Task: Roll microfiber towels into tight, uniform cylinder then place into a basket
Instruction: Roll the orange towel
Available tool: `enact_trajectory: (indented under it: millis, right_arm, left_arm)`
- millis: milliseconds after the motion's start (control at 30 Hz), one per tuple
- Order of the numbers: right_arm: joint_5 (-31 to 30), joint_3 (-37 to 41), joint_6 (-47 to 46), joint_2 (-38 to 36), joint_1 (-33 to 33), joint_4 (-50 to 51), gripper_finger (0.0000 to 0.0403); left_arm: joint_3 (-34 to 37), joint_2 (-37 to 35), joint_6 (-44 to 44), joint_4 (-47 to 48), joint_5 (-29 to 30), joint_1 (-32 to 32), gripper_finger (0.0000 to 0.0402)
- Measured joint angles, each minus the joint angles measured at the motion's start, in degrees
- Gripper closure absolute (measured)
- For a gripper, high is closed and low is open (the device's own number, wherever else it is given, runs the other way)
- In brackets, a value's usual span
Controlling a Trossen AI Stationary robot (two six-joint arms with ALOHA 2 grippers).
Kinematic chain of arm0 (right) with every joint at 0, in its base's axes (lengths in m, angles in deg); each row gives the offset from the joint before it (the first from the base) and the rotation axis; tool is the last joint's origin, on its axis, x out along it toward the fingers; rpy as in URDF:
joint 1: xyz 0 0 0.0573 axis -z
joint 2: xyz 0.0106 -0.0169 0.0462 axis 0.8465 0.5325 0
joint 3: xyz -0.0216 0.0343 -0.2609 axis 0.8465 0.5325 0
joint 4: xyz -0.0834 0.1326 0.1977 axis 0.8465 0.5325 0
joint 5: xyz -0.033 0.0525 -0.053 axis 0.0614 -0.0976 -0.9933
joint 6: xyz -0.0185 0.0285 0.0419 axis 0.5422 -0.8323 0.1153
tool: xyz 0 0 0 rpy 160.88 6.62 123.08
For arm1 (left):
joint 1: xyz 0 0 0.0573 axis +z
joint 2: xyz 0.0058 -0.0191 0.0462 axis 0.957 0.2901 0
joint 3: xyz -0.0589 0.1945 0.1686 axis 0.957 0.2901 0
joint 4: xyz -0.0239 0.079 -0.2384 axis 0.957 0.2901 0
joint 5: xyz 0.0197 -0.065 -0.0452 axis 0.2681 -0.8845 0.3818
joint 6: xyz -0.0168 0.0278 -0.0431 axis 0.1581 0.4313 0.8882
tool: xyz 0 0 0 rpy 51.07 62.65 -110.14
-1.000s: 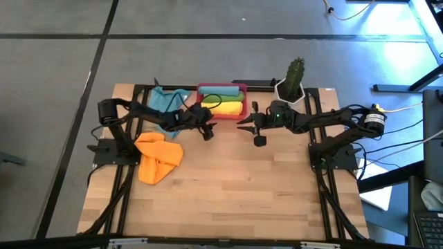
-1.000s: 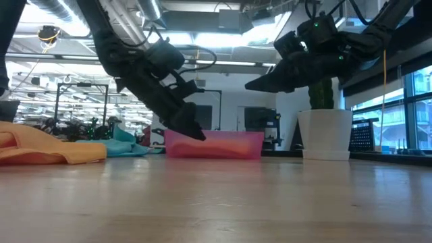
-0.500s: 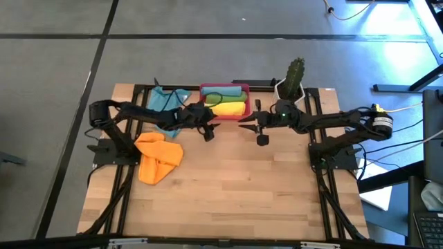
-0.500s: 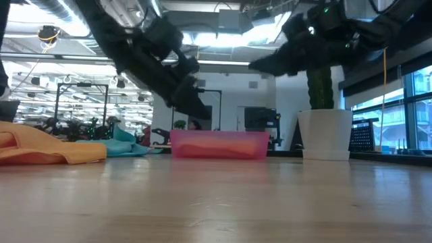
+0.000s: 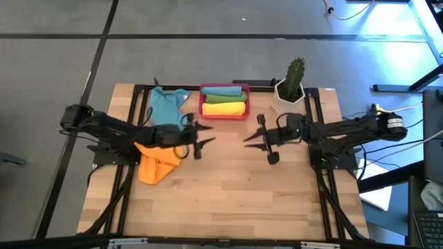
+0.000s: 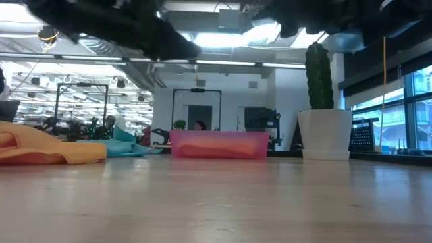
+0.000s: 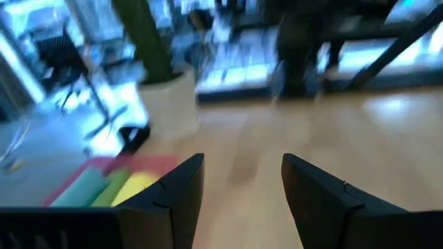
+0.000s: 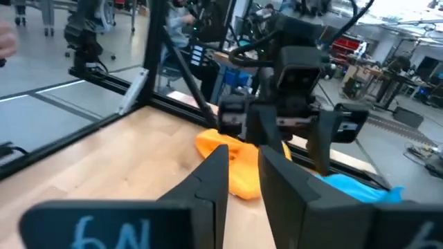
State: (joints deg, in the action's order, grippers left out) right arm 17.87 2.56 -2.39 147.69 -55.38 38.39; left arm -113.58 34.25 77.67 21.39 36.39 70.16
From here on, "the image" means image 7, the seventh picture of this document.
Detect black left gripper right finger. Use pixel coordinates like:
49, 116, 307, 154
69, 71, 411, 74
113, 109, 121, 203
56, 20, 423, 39
280, 153, 443, 249

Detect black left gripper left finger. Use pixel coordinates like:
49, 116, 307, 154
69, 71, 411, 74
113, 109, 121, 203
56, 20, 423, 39
0, 153, 205, 249

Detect yellow microfiber towel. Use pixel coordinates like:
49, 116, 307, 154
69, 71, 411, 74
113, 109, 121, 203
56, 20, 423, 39
111, 172, 161, 208

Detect green microfiber towel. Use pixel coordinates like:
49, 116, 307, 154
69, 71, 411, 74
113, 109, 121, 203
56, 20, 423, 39
91, 167, 132, 208

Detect pink plastic basket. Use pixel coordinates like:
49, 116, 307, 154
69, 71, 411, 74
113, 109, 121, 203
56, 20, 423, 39
43, 154, 179, 208

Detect blue microfiber towel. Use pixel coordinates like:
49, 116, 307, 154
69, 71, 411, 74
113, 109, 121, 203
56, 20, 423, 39
51, 167, 111, 208

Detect white hexagonal plant pot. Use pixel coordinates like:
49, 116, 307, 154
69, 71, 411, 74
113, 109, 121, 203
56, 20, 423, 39
137, 67, 200, 139

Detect green cactus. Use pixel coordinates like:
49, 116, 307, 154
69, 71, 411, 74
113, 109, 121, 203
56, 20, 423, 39
111, 0, 176, 84

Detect black desk beam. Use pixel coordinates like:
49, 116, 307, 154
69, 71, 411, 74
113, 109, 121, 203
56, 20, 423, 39
349, 3, 443, 90

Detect black mesh chair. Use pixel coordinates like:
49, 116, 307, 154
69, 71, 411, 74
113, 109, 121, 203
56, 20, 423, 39
36, 33, 89, 89

